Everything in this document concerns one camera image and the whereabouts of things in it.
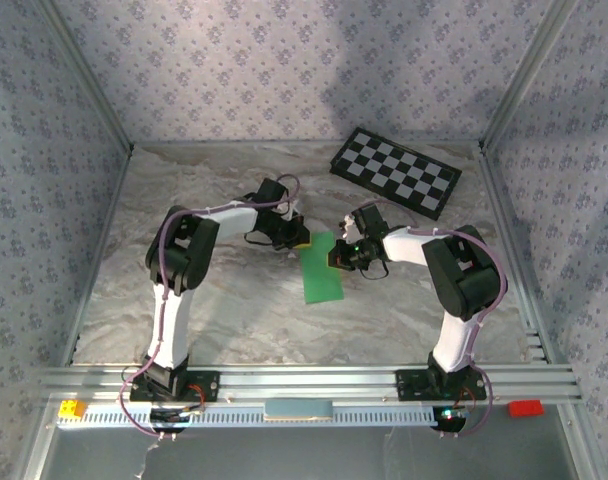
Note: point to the green paper sheet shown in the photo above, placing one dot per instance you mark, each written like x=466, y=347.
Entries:
x=323, y=270

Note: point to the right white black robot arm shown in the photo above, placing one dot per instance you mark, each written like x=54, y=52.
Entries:
x=464, y=280

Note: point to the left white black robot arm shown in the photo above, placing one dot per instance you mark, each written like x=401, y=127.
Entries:
x=184, y=250

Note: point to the grey metal sheet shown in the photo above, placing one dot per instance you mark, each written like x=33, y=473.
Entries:
x=309, y=455

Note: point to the black white chessboard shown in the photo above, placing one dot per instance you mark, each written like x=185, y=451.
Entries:
x=396, y=172

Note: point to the right black controller board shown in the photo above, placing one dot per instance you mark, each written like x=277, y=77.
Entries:
x=449, y=420

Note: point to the black controller board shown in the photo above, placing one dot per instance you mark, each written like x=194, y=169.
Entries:
x=449, y=420
x=166, y=419

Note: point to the left black controller board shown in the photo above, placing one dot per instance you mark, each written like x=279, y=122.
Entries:
x=166, y=419

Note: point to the red toy brick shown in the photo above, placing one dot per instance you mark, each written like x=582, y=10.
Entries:
x=525, y=408

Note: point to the yellow toy brick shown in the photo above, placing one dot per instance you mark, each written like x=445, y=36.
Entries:
x=71, y=409

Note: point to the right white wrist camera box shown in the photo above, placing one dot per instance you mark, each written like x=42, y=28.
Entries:
x=351, y=227

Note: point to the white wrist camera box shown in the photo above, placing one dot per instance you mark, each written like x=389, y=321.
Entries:
x=351, y=227
x=290, y=211

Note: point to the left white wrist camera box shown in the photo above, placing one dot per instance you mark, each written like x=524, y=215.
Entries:
x=290, y=211

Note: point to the wide aluminium mounting rail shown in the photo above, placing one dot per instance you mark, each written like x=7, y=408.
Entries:
x=309, y=382

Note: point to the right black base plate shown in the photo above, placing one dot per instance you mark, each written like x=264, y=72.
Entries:
x=409, y=385

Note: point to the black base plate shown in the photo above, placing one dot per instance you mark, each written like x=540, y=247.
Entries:
x=409, y=385
x=209, y=387

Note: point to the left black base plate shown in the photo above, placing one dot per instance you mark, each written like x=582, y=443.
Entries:
x=209, y=387

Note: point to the aluminium frame post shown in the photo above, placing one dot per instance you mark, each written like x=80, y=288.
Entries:
x=526, y=75

